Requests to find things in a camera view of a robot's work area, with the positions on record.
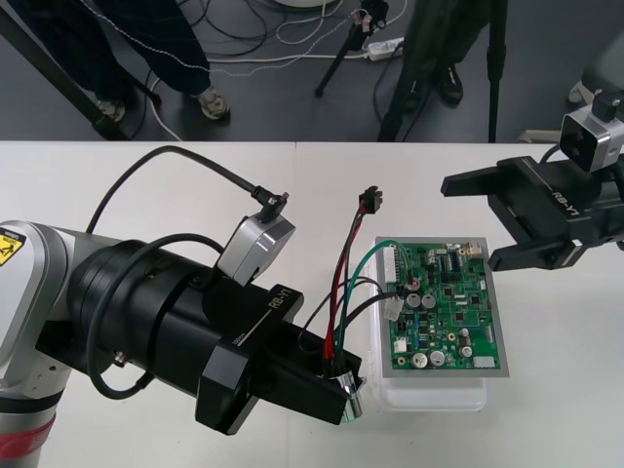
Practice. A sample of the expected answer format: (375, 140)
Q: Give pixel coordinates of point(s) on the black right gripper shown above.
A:
(560, 209)

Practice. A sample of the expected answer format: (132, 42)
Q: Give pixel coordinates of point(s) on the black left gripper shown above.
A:
(234, 322)

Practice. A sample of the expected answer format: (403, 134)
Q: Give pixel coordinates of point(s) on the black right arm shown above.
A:
(615, 205)

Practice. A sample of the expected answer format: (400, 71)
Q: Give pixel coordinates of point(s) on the milky plastic box with lid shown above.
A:
(429, 395)

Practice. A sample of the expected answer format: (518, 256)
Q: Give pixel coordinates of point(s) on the tall black tripod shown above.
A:
(493, 97)

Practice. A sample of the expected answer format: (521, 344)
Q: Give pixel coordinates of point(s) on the pale chair with white base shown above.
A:
(604, 68)

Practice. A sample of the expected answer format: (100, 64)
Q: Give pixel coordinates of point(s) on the person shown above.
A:
(161, 49)
(453, 29)

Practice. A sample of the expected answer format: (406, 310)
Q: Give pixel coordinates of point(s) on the white power strip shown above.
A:
(382, 49)

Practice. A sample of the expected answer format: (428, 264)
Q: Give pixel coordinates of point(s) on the small black tripod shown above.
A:
(336, 56)

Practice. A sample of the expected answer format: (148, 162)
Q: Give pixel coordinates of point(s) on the white round base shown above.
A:
(307, 3)

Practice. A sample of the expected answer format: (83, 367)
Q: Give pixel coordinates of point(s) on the black stand leg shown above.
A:
(53, 68)

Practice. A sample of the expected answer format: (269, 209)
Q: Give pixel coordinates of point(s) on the green circuit board grey frame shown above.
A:
(453, 302)

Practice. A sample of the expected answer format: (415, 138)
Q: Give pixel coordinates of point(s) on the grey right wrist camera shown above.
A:
(585, 141)

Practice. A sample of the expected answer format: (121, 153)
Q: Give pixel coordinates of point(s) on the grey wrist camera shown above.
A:
(258, 248)
(585, 141)

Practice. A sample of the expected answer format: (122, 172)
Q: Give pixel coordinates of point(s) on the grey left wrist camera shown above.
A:
(258, 248)

